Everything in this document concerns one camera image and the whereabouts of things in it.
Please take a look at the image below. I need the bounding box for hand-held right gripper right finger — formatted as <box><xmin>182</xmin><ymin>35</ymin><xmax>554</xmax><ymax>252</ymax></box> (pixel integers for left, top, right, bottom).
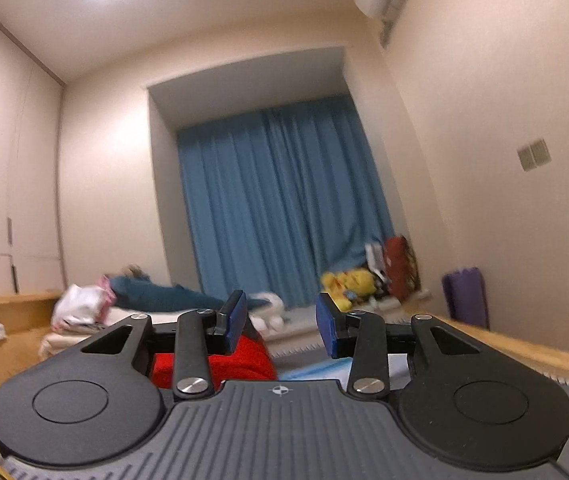
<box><xmin>315</xmin><ymin>291</ymin><xmax>489</xmax><ymax>402</ymax></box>

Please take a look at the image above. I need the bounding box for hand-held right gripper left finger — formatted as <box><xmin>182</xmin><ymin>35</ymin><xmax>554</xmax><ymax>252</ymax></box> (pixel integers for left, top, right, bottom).
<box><xmin>79</xmin><ymin>289</ymin><xmax>248</xmax><ymax>402</ymax></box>

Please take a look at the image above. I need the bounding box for yellow plush toy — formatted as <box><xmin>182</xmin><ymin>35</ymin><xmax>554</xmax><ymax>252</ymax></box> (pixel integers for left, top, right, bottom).
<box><xmin>321</xmin><ymin>272</ymin><xmax>356</xmax><ymax>312</ymax></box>
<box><xmin>344</xmin><ymin>269</ymin><xmax>378</xmax><ymax>302</ymax></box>

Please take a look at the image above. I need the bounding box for light blue folded sheet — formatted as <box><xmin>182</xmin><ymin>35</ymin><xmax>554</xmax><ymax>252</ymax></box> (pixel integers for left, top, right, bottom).
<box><xmin>279</xmin><ymin>355</ymin><xmax>415</xmax><ymax>387</ymax></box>

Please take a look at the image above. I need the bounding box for white plush toy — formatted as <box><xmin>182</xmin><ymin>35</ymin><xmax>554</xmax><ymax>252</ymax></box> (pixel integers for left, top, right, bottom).
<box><xmin>248</xmin><ymin>292</ymin><xmax>288</xmax><ymax>334</ymax></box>

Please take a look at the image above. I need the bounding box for red fleece blanket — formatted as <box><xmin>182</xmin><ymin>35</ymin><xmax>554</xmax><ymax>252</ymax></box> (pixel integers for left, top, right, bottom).
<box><xmin>150</xmin><ymin>334</ymin><xmax>279</xmax><ymax>391</ymax></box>

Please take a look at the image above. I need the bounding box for white pillow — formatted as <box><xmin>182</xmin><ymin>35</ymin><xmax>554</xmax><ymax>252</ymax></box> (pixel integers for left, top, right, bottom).
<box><xmin>106</xmin><ymin>307</ymin><xmax>185</xmax><ymax>328</ymax></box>

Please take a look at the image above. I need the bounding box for dark red cushion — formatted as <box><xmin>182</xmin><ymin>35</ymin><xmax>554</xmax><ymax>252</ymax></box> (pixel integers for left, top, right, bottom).
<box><xmin>383</xmin><ymin>235</ymin><xmax>420</xmax><ymax>304</ymax></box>

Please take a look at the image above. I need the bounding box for pink and white cloth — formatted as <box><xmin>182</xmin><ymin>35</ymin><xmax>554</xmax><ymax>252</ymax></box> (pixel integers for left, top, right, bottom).
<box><xmin>52</xmin><ymin>280</ymin><xmax>118</xmax><ymax>332</ymax></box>

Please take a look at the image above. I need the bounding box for white folded quilt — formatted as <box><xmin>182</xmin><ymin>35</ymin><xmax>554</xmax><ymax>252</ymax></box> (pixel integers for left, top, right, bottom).
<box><xmin>39</xmin><ymin>320</ymin><xmax>118</xmax><ymax>361</ymax></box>

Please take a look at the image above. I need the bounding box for blue curtain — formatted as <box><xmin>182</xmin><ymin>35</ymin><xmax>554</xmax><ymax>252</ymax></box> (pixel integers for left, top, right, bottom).
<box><xmin>177</xmin><ymin>94</ymin><xmax>398</xmax><ymax>312</ymax></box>

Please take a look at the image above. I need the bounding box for purple folder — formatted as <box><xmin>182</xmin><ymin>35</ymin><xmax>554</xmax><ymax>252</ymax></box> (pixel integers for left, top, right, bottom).
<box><xmin>441</xmin><ymin>266</ymin><xmax>490</xmax><ymax>331</ymax></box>

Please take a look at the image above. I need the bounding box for wooden bed frame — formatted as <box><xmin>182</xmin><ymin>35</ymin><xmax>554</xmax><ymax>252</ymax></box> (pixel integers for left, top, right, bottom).
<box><xmin>0</xmin><ymin>290</ymin><xmax>569</xmax><ymax>441</ymax></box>

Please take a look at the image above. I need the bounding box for beige wall switch plate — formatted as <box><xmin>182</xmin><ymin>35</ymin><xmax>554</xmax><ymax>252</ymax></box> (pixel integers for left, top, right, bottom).
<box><xmin>517</xmin><ymin>138</ymin><xmax>551</xmax><ymax>172</ymax></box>

